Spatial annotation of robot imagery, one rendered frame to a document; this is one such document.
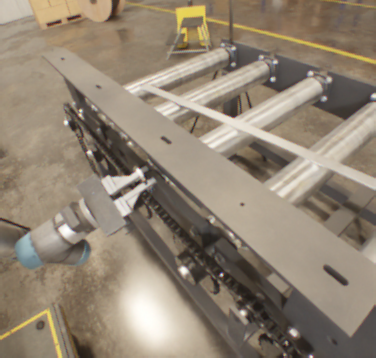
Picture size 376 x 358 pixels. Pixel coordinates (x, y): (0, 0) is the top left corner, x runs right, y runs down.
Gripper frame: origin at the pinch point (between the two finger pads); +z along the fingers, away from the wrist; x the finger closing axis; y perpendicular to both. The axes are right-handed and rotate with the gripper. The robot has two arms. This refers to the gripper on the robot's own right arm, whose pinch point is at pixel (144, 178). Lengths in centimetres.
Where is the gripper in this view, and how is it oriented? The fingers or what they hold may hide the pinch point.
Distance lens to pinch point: 60.0
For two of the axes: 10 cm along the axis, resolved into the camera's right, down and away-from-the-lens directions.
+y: -0.5, 1.6, 9.9
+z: 8.3, -5.4, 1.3
